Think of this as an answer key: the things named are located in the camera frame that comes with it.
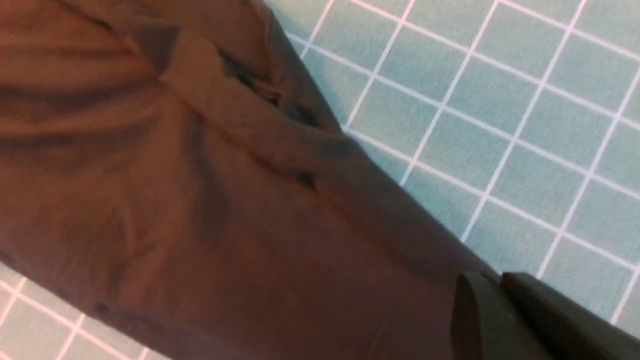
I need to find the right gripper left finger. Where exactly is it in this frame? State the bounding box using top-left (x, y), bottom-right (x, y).
top-left (450, 272), bottom-right (551, 360)

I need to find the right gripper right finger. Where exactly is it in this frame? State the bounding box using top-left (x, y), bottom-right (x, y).
top-left (501, 272), bottom-right (640, 360)

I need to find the dark gray long-sleeve top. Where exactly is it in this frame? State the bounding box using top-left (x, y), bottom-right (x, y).
top-left (0, 0), bottom-right (498, 360)

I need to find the green checkered tablecloth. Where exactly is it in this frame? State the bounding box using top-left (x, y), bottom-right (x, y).
top-left (1, 0), bottom-right (639, 360)

